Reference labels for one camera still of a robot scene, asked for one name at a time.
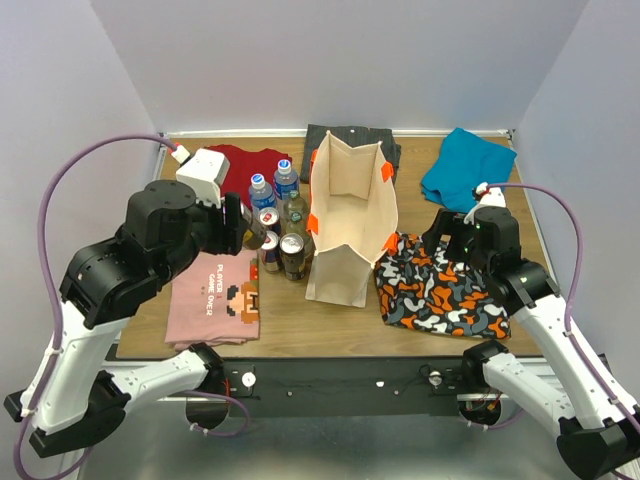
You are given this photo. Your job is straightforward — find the silver top can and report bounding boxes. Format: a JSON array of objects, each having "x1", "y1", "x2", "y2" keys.
[
  {"x1": 279, "y1": 233, "x2": 306, "y2": 281},
  {"x1": 240, "y1": 204, "x2": 267, "y2": 250}
]

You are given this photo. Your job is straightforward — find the blue cap water bottle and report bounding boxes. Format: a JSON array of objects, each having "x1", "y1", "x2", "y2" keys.
[{"x1": 249, "y1": 173, "x2": 276, "y2": 214}]

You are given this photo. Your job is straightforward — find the blue cap bottle front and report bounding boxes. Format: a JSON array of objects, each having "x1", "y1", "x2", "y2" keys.
[{"x1": 273, "y1": 159, "x2": 299, "y2": 201}]

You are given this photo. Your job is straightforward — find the beige canvas tote bag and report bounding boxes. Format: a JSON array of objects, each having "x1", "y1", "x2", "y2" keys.
[{"x1": 305, "y1": 131, "x2": 398, "y2": 308}]

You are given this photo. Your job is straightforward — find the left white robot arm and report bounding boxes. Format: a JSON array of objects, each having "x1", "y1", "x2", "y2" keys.
[{"x1": 29, "y1": 180, "x2": 247, "y2": 458}]

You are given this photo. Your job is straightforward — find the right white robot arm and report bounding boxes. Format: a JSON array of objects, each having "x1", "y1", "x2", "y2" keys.
[{"x1": 422, "y1": 206, "x2": 639, "y2": 479}]

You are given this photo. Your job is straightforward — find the orange camouflage folded garment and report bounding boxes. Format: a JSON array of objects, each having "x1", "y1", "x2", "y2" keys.
[{"x1": 374, "y1": 233, "x2": 511, "y2": 340}]

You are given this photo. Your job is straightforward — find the folded pink graphic shirt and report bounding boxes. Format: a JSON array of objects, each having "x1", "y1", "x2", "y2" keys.
[{"x1": 165, "y1": 250, "x2": 260, "y2": 350}]

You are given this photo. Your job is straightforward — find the folded teal shirt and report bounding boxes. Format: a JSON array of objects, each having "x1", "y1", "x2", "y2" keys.
[{"x1": 421, "y1": 128, "x2": 517, "y2": 213}]

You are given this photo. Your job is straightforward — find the folded red shirt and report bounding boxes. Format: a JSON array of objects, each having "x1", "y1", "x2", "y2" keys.
[{"x1": 208, "y1": 145, "x2": 292, "y2": 207}]

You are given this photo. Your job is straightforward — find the folded dark grey garment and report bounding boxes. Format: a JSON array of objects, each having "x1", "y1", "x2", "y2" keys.
[{"x1": 299, "y1": 124, "x2": 401, "y2": 183}]

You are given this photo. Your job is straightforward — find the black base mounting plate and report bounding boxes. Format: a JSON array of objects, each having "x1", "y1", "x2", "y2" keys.
[{"x1": 164, "y1": 355, "x2": 521, "y2": 419}]

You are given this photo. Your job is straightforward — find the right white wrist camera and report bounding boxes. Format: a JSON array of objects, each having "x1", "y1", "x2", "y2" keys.
[{"x1": 463, "y1": 182, "x2": 506, "y2": 225}]

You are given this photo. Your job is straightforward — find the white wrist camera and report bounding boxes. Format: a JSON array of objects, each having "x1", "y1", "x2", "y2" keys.
[
  {"x1": 463, "y1": 182, "x2": 506, "y2": 225},
  {"x1": 170, "y1": 145, "x2": 230, "y2": 208}
]

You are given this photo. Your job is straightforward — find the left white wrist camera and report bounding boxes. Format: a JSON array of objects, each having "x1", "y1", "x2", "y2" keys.
[{"x1": 170, "y1": 145, "x2": 230, "y2": 208}]

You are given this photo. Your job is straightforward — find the aluminium table frame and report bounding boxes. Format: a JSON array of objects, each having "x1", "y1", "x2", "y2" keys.
[{"x1": 55, "y1": 127, "x2": 626, "y2": 480}]

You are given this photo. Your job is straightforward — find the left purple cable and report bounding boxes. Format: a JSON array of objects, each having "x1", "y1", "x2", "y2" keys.
[{"x1": 12, "y1": 133, "x2": 181, "y2": 480}]

